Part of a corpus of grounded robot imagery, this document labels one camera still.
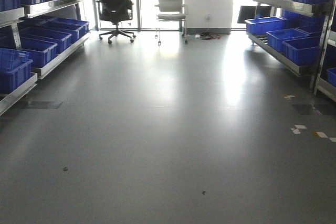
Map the left steel shelf rack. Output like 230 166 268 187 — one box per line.
1 0 90 113

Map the steel shelf rack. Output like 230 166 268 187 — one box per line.
1 0 90 113
246 0 335 100

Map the right steel shelf rack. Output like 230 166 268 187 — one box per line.
246 0 335 100

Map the grey office chair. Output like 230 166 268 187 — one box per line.
155 0 188 44

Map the black office chair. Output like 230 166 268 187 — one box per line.
96 0 136 44

